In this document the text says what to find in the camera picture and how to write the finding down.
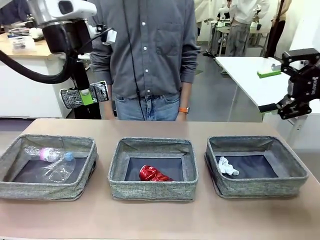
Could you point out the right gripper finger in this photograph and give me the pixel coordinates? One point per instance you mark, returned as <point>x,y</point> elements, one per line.
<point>300,60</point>
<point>292,107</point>

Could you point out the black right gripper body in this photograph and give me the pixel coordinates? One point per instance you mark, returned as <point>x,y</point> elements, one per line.
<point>306,85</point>

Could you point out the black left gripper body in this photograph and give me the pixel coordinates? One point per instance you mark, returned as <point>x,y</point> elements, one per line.
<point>65,37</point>

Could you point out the crushed black Pepsi can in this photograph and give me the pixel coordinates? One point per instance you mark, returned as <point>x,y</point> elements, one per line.
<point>71,98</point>

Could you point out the crushed clear plastic bottle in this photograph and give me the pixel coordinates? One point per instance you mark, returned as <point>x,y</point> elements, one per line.
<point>47,153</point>

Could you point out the clear plastic cup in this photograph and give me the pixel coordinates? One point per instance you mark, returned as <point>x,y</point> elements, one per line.
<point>60,171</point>

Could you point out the white paper ball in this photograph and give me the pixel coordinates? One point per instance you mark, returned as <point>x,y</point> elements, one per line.
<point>226,166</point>

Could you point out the crushed red can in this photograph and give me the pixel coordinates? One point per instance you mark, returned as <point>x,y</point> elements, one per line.
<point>152,173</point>

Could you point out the person's right forearm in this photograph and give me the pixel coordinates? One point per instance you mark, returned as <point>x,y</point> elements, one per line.
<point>100,65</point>

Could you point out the person's left forearm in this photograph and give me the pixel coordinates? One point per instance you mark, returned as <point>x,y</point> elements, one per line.
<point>188,72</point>

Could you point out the person's right hand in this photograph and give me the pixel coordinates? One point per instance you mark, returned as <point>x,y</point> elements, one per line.
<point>110,111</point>

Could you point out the person's left hand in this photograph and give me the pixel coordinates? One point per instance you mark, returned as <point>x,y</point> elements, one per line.
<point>182,117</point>

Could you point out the black bag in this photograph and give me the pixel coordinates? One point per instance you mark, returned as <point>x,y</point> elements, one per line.
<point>86,113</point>

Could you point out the green sponge block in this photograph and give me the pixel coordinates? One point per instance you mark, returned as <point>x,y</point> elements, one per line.
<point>268,74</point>

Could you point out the background person beige top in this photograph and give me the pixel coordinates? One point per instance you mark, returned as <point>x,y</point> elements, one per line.
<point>277,30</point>

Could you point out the white background table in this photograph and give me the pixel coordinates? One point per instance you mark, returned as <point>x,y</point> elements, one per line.
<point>245,82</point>

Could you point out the white counter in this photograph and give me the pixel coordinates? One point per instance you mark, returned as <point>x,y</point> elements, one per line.
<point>25,100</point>

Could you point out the background person white shirt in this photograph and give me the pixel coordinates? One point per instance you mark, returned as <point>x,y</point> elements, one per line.
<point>240,25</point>

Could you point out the person in grey shirt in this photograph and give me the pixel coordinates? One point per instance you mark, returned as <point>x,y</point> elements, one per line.
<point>155,50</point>

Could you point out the grey fabric basket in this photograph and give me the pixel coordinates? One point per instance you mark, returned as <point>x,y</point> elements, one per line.
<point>150,191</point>
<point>37,190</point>
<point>260,188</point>

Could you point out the orange smartwatch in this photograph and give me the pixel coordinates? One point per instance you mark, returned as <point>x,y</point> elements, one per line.
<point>184,110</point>

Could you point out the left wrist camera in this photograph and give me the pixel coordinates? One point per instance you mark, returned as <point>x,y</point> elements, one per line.
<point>110,37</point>

